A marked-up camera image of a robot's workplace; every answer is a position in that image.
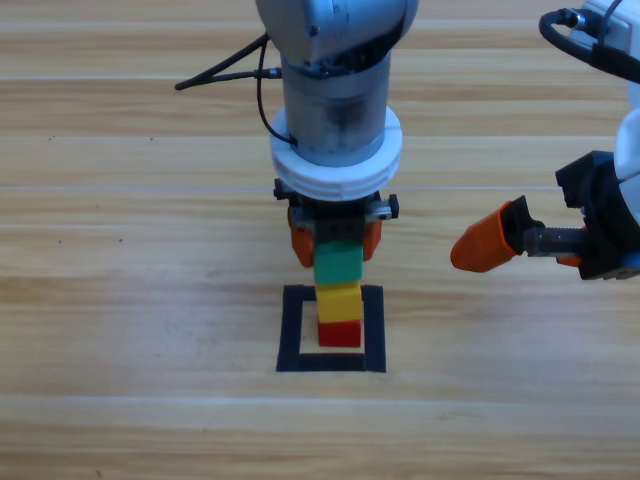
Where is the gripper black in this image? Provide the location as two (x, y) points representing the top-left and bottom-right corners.
(272, 177), (400, 269)
(449, 149), (640, 282)

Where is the green wooden block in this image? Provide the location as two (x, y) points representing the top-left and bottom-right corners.
(313, 243), (365, 285)

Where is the yellow wooden block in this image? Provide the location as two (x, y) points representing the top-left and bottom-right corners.
(315, 282), (363, 324)

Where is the red wooden block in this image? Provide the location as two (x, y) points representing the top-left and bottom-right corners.
(317, 319), (362, 348)

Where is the black tape square outline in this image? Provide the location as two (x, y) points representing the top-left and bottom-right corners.
(276, 283), (387, 374)

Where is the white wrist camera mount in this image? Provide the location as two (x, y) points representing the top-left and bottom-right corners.
(574, 0), (640, 36)

